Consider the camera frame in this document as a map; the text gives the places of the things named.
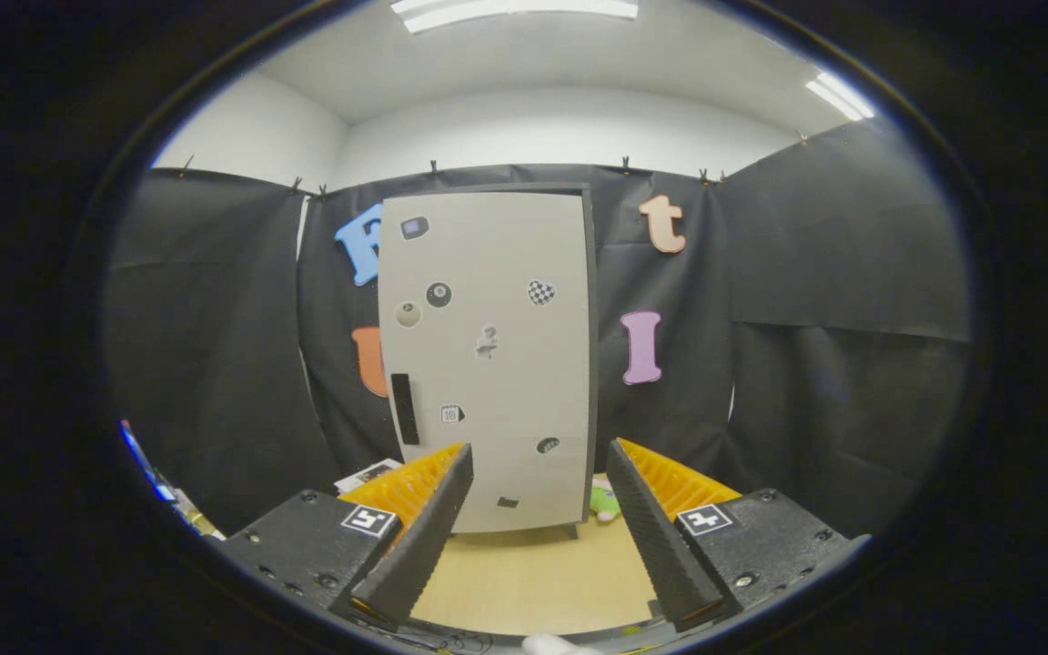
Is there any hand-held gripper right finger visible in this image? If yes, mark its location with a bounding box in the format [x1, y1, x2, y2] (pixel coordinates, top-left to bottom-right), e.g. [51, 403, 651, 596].
[605, 438, 872, 634]

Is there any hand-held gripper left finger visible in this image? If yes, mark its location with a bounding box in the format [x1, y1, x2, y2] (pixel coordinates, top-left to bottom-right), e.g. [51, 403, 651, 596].
[213, 442, 475, 633]

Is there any black door handle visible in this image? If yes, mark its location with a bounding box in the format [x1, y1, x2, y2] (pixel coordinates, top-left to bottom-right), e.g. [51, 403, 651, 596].
[390, 373, 421, 447]

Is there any grey shoe cabinet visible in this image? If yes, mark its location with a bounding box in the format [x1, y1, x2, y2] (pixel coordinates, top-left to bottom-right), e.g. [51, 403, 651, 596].
[377, 184, 600, 539]

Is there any green and pink plush toy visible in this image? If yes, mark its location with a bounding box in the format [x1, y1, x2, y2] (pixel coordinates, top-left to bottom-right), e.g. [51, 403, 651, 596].
[589, 485, 625, 524]

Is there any white book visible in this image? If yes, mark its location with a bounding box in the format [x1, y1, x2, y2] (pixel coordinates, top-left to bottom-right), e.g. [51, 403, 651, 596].
[335, 459, 403, 494]

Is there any white object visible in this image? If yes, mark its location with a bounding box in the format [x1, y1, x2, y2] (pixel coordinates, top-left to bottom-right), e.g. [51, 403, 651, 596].
[522, 633, 605, 655]

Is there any black backdrop cloth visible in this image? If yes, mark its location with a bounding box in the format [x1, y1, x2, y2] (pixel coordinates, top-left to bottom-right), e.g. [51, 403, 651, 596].
[106, 118, 972, 538]

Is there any cluttered white side shelf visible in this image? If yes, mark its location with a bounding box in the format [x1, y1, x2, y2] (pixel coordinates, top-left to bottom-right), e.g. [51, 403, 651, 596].
[169, 487, 227, 539]

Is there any blue printed box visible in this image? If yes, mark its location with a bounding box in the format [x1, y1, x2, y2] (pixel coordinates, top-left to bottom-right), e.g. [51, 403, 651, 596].
[119, 420, 177, 503]

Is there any short ceiling light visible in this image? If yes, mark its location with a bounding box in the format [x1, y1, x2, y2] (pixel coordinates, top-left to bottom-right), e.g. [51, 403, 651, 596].
[804, 71, 876, 122]

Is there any long ceiling light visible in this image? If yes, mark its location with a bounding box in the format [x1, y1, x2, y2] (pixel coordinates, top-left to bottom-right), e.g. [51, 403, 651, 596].
[390, 0, 640, 35]

